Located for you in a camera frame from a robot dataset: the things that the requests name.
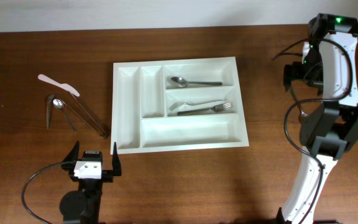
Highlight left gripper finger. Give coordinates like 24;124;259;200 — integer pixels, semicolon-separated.
112;142;122;176
63;141;80;162

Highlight steel spoon bowl down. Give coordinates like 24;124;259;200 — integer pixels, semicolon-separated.
289;87;309;123

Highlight large steel fork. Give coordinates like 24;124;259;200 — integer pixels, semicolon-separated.
177;102;232;116

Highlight large steel spoon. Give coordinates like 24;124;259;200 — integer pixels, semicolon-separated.
169;77;223;88

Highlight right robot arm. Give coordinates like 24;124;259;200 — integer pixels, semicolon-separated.
273;13;358;223

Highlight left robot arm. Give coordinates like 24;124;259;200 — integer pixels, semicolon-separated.
59;142;122;224

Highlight metal tongs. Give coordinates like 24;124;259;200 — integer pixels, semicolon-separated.
63;91;110;139

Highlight small steel teaspoon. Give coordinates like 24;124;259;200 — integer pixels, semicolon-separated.
52;98;77;133

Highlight small dark steel spoon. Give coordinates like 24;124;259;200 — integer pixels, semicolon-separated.
46;95;54;129

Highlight white plastic cutlery tray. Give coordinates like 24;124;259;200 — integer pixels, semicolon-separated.
111;57;249;154

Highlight white plastic knife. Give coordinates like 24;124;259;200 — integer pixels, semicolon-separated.
37;74;80;96

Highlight left black cable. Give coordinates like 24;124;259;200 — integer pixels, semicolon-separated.
21;161;74;224

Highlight black cable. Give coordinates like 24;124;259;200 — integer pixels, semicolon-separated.
21;161;74;224
271;37;354;224

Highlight right black cable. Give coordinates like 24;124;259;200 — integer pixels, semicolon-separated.
271;37;354;224

